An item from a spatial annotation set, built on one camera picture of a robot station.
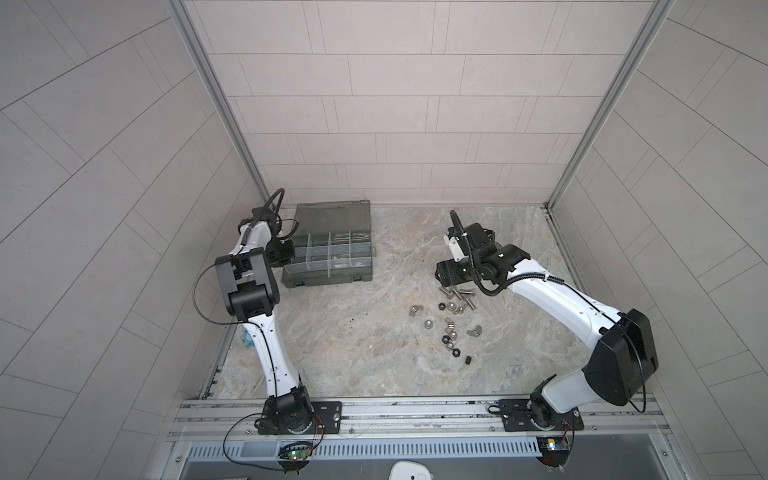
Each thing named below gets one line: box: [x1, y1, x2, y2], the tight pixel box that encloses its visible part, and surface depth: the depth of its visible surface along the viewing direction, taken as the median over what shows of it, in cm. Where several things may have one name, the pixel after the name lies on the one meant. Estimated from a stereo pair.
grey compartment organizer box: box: [282, 200, 377, 289], surface depth 104 cm
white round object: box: [388, 459, 434, 480], surface depth 64 cm
